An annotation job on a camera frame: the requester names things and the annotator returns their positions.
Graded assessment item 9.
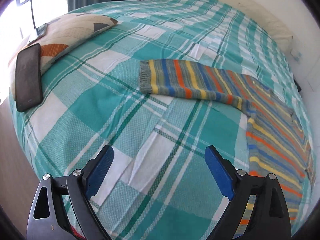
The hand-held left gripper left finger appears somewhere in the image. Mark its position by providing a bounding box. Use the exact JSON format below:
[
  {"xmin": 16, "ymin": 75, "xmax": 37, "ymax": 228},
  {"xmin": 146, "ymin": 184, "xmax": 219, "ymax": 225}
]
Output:
[{"xmin": 26, "ymin": 145, "xmax": 114, "ymax": 240}]

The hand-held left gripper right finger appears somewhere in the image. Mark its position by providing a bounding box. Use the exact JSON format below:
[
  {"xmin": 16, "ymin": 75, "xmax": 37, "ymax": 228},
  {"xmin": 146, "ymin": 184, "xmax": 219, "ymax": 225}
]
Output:
[{"xmin": 204, "ymin": 145, "xmax": 293, "ymax": 240}]

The striped knit sweater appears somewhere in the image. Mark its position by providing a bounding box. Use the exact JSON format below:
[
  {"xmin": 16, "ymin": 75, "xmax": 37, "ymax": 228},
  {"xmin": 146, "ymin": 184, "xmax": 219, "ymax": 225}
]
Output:
[{"xmin": 139, "ymin": 59, "xmax": 316, "ymax": 239}]

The teal checked bedspread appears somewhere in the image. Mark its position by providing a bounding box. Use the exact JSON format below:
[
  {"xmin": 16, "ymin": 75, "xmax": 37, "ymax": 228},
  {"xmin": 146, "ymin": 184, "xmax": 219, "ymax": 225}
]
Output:
[{"xmin": 9, "ymin": 0, "xmax": 313, "ymax": 240}]

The dark grey cushion pad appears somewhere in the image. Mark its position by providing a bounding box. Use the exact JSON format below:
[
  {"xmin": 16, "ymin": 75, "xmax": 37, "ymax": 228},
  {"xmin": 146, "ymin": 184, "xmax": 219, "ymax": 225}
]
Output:
[{"xmin": 14, "ymin": 43, "xmax": 43, "ymax": 112}]

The patterned beige pillow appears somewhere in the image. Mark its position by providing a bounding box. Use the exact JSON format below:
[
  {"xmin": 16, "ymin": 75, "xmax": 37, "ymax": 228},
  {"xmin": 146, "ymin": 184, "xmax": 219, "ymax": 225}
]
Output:
[{"xmin": 7, "ymin": 14, "xmax": 118, "ymax": 95}]

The white pillow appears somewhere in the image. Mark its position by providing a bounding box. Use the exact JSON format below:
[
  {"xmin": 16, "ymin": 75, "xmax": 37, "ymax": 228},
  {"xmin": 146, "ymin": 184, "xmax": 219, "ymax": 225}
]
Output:
[{"xmin": 175, "ymin": 0, "xmax": 293, "ymax": 47}]

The black metal rod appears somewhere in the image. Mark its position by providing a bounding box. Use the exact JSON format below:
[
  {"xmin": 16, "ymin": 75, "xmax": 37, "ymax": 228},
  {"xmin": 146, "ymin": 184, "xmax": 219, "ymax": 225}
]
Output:
[{"xmin": 29, "ymin": 0, "xmax": 37, "ymax": 30}]

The white wall socket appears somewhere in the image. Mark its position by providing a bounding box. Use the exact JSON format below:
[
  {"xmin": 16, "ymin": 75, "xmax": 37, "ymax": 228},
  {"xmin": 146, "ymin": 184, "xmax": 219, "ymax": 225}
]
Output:
[{"xmin": 290, "ymin": 49, "xmax": 303, "ymax": 61}]

